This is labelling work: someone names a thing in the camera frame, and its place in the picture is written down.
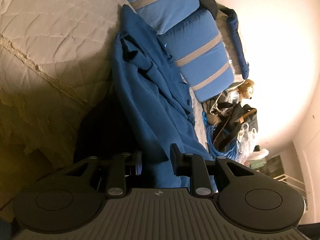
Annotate blue cable coil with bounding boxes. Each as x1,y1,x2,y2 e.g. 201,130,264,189
202,111,250,167

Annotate grey quilted bedspread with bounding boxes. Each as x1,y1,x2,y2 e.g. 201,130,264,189
0,0,209,145

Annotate black bag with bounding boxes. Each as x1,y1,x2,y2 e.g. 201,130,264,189
215,104,259,140

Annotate blue grey-striped pillow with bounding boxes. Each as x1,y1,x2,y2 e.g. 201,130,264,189
111,0,208,34
156,9,235,103

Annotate white metal rack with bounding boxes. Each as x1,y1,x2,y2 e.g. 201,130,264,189
271,155,307,194

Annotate white plastic basin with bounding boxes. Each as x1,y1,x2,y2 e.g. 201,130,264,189
247,147,269,165

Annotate brown teddy bear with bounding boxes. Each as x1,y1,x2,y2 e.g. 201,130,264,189
236,79,255,100

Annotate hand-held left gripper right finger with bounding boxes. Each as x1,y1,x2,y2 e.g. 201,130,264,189
169,144,258,198

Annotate beige fuzzy blanket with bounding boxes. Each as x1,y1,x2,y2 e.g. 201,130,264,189
216,10,244,90

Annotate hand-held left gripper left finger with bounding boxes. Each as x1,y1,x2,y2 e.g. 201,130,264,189
59,150,144,198

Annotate black cloth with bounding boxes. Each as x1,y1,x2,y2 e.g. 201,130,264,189
195,0,219,20

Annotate dark blue sweatshirt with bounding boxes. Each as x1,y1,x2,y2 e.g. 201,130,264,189
110,5,220,189

